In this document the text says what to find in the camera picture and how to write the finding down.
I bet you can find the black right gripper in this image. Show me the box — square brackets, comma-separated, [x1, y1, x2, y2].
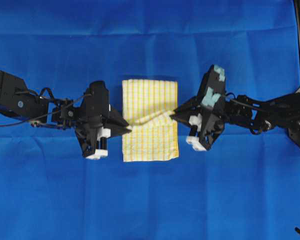
[170, 64, 226, 152]

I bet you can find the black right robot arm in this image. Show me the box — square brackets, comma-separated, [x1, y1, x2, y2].
[170, 64, 300, 152]

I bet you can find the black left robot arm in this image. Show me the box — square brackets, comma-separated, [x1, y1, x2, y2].
[0, 70, 131, 160]

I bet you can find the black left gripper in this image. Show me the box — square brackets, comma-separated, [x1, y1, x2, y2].
[75, 80, 131, 160]

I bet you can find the yellow striped towel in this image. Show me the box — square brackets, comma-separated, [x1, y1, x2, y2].
[122, 79, 179, 162]

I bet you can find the blue table cloth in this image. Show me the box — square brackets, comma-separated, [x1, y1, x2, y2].
[0, 0, 300, 240]

